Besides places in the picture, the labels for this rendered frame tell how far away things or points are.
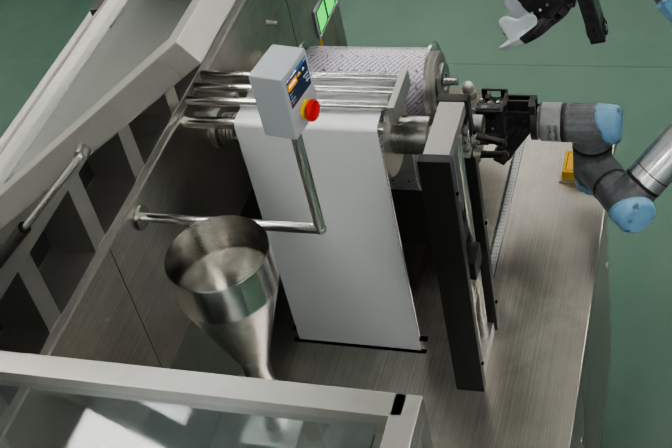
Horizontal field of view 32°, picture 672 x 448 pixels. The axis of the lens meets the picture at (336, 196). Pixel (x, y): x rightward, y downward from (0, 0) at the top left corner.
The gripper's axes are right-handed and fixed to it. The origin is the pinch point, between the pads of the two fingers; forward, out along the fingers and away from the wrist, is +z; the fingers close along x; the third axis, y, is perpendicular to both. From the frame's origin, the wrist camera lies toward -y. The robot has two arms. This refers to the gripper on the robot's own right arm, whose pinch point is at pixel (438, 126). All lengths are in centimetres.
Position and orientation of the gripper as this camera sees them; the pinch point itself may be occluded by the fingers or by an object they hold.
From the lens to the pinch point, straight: 230.5
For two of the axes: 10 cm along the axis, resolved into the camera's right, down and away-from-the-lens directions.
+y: -1.8, -7.3, -6.6
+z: -9.5, -0.5, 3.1
